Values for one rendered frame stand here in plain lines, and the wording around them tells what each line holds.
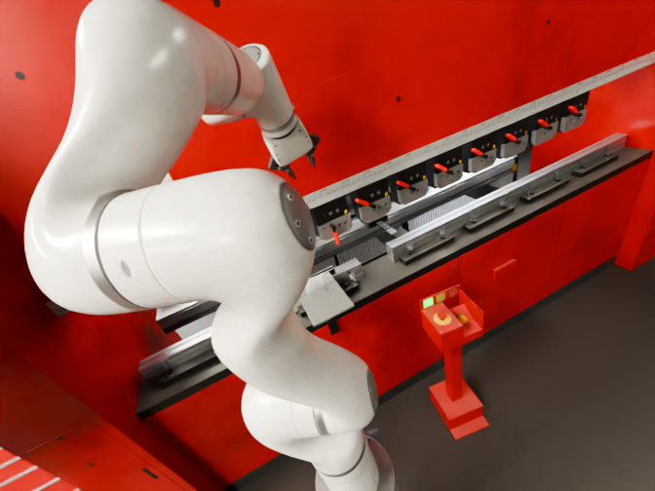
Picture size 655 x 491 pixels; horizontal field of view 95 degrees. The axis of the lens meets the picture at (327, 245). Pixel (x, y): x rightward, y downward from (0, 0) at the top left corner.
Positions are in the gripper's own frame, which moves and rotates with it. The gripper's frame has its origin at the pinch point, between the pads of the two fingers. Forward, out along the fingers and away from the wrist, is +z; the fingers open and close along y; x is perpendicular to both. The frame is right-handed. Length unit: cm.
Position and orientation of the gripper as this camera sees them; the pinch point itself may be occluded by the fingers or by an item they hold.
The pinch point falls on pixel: (300, 166)
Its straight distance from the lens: 84.2
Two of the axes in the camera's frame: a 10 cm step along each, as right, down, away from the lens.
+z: 2.3, 3.6, 9.0
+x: 4.8, 7.7, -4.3
